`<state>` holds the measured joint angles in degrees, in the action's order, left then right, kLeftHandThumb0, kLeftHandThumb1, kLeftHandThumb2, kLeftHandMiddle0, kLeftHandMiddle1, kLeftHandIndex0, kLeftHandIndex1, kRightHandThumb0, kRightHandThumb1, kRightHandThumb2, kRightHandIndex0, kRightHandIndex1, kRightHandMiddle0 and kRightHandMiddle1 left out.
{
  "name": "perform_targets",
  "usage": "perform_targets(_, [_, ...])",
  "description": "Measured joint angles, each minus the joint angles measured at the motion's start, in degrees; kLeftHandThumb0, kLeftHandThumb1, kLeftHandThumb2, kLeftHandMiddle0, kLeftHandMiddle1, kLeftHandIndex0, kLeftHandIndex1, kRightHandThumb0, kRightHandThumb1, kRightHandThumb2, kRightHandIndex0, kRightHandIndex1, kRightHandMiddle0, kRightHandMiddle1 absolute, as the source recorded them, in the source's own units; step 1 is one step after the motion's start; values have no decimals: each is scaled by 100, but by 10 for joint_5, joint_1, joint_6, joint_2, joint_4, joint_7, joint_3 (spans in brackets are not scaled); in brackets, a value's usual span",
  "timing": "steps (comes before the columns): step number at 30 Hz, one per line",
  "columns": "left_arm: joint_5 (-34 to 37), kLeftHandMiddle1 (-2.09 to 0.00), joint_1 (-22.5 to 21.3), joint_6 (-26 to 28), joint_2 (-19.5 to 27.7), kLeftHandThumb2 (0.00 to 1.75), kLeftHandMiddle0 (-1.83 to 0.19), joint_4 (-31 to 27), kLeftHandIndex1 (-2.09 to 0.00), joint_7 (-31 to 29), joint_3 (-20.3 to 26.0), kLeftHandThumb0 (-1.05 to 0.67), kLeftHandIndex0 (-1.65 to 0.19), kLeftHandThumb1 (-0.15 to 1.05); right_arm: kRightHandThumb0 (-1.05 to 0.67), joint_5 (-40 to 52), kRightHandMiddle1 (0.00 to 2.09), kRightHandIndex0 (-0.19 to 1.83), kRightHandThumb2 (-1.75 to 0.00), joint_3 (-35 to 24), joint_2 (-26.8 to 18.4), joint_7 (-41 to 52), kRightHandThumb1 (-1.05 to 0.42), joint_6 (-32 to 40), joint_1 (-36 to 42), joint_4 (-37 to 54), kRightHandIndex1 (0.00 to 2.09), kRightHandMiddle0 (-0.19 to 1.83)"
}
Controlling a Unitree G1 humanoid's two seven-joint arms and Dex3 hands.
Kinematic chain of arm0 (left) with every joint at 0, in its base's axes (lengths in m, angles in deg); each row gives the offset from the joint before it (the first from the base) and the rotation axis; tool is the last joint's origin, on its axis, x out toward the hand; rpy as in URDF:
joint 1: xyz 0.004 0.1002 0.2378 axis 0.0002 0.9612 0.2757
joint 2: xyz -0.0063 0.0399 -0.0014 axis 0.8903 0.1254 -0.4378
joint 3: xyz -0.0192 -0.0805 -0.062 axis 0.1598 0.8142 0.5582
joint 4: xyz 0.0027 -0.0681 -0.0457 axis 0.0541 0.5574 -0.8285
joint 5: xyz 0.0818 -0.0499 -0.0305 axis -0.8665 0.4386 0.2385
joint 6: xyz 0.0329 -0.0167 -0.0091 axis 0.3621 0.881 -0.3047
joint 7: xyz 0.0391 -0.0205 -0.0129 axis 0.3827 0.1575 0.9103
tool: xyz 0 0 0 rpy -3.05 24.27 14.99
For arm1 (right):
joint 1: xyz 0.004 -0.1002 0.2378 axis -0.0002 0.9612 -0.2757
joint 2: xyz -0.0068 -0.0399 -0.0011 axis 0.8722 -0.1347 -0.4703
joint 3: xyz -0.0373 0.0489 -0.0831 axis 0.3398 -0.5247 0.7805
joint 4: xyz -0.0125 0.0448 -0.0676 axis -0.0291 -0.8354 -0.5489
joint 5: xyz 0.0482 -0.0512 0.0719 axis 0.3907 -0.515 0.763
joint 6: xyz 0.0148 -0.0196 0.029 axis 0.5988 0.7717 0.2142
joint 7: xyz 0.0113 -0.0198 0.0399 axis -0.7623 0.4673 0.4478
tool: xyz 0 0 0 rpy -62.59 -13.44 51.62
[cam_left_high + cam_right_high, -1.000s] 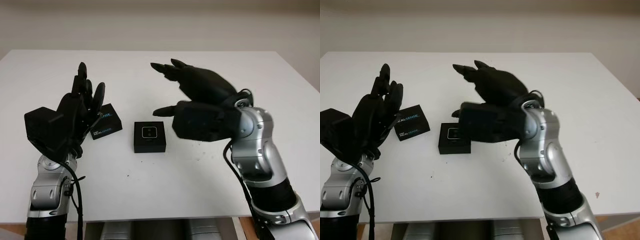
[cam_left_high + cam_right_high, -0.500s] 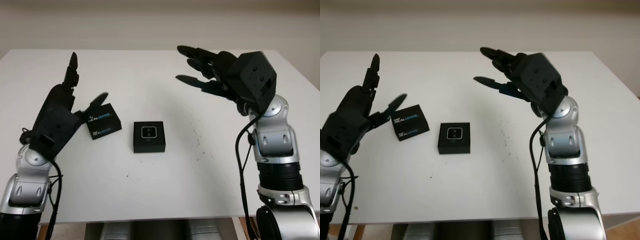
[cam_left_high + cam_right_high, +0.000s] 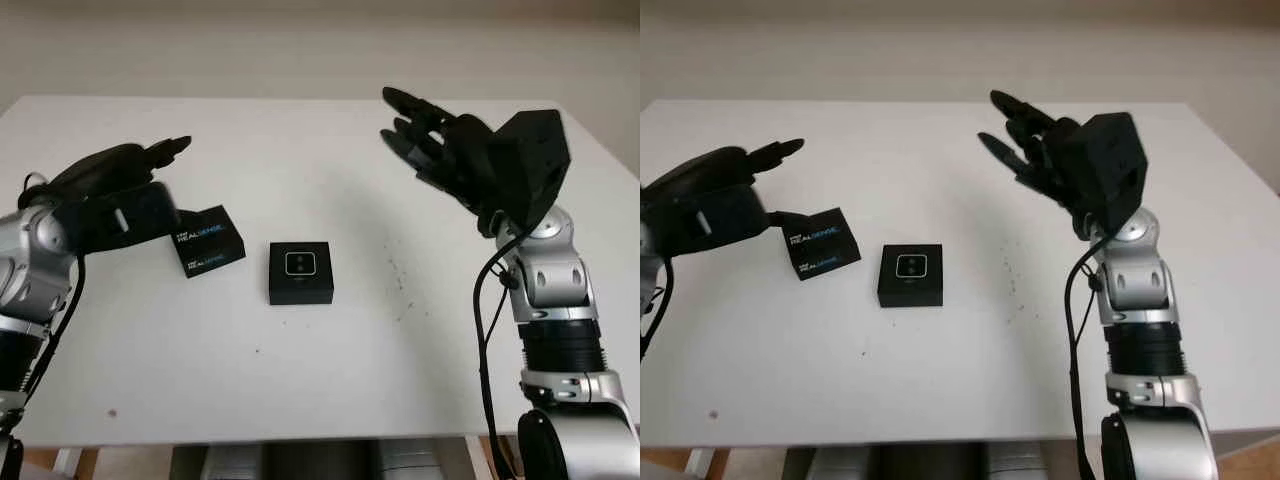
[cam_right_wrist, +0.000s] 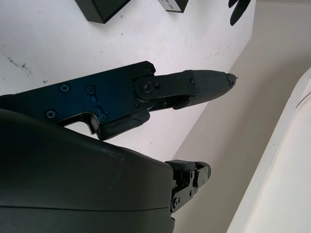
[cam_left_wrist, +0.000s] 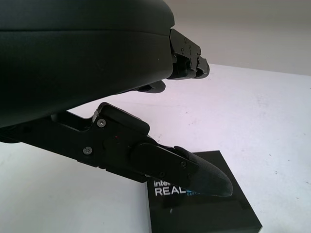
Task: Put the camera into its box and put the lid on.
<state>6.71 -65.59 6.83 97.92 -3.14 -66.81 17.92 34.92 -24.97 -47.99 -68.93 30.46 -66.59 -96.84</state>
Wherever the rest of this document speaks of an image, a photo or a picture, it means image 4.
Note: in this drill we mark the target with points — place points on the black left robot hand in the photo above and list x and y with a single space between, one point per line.
236 11

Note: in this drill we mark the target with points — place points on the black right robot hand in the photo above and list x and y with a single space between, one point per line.
60 174

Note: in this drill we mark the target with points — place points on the black printed box lid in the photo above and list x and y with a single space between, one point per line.
173 4

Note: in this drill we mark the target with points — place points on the black box base with foam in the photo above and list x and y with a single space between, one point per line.
107 9

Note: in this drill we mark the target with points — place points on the white rounded panel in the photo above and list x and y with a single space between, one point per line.
279 170

